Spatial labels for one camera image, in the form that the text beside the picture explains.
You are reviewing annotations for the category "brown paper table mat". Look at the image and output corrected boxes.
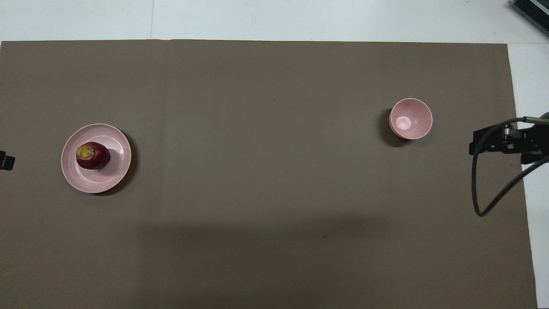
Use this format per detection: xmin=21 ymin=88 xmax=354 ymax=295
xmin=0 ymin=39 xmax=539 ymax=309

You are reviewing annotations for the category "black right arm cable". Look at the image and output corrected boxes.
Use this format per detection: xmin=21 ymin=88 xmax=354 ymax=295
xmin=471 ymin=117 xmax=549 ymax=217

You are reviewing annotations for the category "pink bowl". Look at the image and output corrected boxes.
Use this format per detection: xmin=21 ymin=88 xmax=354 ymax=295
xmin=389 ymin=98 xmax=433 ymax=140

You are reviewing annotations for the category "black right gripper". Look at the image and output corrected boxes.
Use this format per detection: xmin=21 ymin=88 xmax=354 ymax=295
xmin=469 ymin=112 xmax=549 ymax=166

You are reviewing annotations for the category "dark ridged device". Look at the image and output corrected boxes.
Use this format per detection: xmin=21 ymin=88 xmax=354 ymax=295
xmin=510 ymin=0 xmax=549 ymax=24

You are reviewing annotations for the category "pink plate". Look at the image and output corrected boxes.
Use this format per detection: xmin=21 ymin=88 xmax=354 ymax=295
xmin=61 ymin=124 xmax=132 ymax=194

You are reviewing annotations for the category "red apple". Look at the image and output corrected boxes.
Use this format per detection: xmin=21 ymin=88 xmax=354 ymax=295
xmin=76 ymin=142 xmax=111 ymax=170

